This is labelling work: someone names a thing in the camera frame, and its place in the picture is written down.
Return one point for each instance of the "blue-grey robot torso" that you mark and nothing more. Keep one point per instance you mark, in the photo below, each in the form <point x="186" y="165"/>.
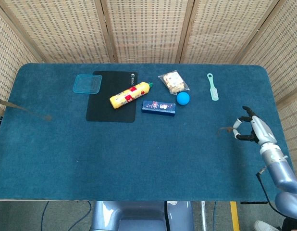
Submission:
<point x="139" y="216"/>

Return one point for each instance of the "teal transparent plastic lid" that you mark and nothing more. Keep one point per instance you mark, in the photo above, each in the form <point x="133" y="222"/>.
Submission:
<point x="87" y="84"/>

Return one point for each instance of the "mint green brush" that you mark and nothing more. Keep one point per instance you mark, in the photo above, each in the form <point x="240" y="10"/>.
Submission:
<point x="214" y="93"/>

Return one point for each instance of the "yellow floor tape strip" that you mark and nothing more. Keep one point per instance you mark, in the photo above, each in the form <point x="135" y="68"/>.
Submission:
<point x="235" y="216"/>

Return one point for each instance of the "dark blue printed box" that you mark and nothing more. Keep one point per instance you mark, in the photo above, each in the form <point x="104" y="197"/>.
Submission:
<point x="158" y="108"/>

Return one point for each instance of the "black strip under table edge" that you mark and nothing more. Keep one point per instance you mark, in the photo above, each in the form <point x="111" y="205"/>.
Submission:
<point x="254" y="202"/>

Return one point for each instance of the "woven folding screen panel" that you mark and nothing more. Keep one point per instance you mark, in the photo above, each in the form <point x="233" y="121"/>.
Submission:
<point x="283" y="60"/>
<point x="148" y="31"/>
<point x="9" y="60"/>
<point x="62" y="31"/>
<point x="218" y="31"/>

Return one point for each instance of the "black mouse pad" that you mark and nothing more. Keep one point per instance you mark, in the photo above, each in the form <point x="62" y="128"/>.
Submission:
<point x="102" y="110"/>

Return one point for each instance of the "blue felt table cloth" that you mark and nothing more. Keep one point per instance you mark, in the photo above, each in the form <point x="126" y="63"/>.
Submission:
<point x="115" y="156"/>

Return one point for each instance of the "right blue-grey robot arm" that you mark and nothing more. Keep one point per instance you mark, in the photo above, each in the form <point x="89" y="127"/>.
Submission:
<point x="280" y="173"/>

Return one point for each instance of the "white table leg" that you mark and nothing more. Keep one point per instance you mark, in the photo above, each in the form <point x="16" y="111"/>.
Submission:
<point x="203" y="216"/>

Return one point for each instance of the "clear bag of snacks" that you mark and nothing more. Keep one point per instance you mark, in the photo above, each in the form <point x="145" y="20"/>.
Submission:
<point x="173" y="81"/>

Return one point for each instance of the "blue ball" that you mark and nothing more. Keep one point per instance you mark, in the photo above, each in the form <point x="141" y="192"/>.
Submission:
<point x="183" y="98"/>

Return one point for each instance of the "white shoe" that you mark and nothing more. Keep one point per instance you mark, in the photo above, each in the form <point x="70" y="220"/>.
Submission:
<point x="262" y="226"/>

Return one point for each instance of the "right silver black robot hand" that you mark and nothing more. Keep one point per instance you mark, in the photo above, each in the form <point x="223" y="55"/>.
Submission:
<point x="262" y="130"/>

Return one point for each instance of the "yellow bottle with green cap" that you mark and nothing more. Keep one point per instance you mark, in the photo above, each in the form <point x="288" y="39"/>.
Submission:
<point x="129" y="95"/>

